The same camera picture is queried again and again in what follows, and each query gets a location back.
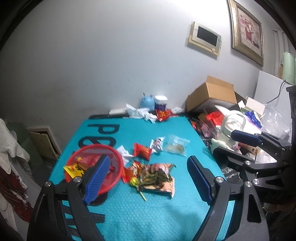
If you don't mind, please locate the clear zip bag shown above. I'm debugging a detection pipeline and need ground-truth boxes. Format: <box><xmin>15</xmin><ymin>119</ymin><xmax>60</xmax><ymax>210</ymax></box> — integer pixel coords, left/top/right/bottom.
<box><xmin>163</xmin><ymin>135</ymin><xmax>190</xmax><ymax>156</ymax></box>

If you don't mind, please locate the yellow green lollipop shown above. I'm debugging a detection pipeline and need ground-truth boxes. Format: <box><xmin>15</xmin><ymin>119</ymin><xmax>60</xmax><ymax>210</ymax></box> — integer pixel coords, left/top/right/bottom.
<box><xmin>129</xmin><ymin>177</ymin><xmax>147</xmax><ymax>201</ymax></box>

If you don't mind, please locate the beige large snack bag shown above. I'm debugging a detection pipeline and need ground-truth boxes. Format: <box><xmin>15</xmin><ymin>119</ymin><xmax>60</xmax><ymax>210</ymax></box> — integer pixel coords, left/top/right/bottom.
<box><xmin>138</xmin><ymin>163</ymin><xmax>176</xmax><ymax>198</ymax></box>

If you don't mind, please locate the white cartoon kettle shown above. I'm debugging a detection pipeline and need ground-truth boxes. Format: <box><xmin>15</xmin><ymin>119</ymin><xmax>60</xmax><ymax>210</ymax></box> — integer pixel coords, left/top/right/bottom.
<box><xmin>211</xmin><ymin>110</ymin><xmax>258</xmax><ymax>155</ymax></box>

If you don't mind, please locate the yellow snack packet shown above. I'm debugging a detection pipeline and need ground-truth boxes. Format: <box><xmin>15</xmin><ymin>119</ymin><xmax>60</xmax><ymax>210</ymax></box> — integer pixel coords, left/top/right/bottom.
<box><xmin>63</xmin><ymin>157</ymin><xmax>88</xmax><ymax>178</ymax></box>

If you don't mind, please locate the red snack pack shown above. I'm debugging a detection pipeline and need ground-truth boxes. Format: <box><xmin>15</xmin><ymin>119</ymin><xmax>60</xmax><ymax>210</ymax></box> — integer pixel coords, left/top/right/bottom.
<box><xmin>206</xmin><ymin>110</ymin><xmax>224</xmax><ymax>126</ymax></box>

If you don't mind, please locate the red mesh basket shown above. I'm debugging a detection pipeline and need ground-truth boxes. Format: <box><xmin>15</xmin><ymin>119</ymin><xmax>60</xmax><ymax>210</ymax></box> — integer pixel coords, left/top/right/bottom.
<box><xmin>65</xmin><ymin>143</ymin><xmax>124</xmax><ymax>195</ymax></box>

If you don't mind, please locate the cardboard box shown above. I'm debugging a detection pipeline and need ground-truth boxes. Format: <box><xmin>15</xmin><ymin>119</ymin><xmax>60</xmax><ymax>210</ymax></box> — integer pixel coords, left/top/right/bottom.
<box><xmin>186</xmin><ymin>76</ymin><xmax>237</xmax><ymax>113</ymax></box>

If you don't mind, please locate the red cartoon snack packet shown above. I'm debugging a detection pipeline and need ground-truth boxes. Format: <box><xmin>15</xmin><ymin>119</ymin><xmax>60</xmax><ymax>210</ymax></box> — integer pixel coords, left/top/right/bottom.
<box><xmin>122</xmin><ymin>161</ymin><xmax>144</xmax><ymax>183</ymax></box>

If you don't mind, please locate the small white wrapper at back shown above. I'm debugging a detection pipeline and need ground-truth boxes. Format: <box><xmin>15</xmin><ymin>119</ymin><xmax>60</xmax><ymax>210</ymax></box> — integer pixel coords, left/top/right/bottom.
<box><xmin>171</xmin><ymin>106</ymin><xmax>184</xmax><ymax>114</ymax></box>

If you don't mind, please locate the white black snack packet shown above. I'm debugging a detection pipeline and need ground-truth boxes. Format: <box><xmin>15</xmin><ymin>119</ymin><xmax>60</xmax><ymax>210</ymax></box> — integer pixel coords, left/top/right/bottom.
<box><xmin>149</xmin><ymin>137</ymin><xmax>165</xmax><ymax>154</ymax></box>

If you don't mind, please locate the white crumpled wrapper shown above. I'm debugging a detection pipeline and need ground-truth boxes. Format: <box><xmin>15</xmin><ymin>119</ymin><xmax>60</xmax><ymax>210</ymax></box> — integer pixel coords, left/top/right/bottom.
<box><xmin>116</xmin><ymin>145</ymin><xmax>134</xmax><ymax>166</ymax></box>

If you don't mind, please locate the white cloth pile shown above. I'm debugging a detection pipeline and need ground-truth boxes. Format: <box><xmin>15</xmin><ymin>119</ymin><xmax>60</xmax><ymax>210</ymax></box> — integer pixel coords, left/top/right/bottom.
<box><xmin>1</xmin><ymin>119</ymin><xmax>30</xmax><ymax>174</ymax></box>

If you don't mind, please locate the teal foam mat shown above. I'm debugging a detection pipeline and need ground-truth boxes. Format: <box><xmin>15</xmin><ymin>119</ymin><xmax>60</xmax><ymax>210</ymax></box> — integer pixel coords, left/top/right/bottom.
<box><xmin>50</xmin><ymin>117</ymin><xmax>223</xmax><ymax>240</ymax></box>

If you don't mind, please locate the red wrapper at back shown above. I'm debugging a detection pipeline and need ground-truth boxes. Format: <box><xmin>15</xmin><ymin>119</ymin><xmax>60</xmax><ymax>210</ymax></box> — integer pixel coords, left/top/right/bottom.
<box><xmin>156</xmin><ymin>109</ymin><xmax>173</xmax><ymax>122</ymax></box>

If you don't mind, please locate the red candy packet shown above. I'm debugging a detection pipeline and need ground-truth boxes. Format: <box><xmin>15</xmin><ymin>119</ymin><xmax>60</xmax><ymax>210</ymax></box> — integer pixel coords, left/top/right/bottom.
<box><xmin>133</xmin><ymin>143</ymin><xmax>152</xmax><ymax>161</ymax></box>

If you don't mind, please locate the white lid dark jar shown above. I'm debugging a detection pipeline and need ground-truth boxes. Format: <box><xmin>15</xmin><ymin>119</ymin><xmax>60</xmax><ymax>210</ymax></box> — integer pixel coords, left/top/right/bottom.
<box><xmin>154</xmin><ymin>95</ymin><xmax>168</xmax><ymax>111</ymax></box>

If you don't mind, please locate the framed picture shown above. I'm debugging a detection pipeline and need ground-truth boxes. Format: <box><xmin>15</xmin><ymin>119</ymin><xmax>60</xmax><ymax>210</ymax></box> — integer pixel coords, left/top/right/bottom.
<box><xmin>227</xmin><ymin>1</ymin><xmax>264</xmax><ymax>67</ymax></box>

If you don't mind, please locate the blue deer humidifier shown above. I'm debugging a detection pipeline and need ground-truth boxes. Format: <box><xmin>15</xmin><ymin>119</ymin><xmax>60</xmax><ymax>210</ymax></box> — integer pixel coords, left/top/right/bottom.
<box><xmin>139</xmin><ymin>93</ymin><xmax>155</xmax><ymax>111</ymax></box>

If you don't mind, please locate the white crumpled tissue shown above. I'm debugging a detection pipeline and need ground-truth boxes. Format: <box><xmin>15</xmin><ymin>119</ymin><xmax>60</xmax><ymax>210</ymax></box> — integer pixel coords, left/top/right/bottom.
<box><xmin>126</xmin><ymin>103</ymin><xmax>158</xmax><ymax>123</ymax></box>

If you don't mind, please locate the wall intercom panel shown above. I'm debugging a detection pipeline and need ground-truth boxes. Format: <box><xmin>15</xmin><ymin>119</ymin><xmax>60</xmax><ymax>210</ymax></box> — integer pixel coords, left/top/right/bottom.
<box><xmin>188</xmin><ymin>22</ymin><xmax>222</xmax><ymax>56</ymax></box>

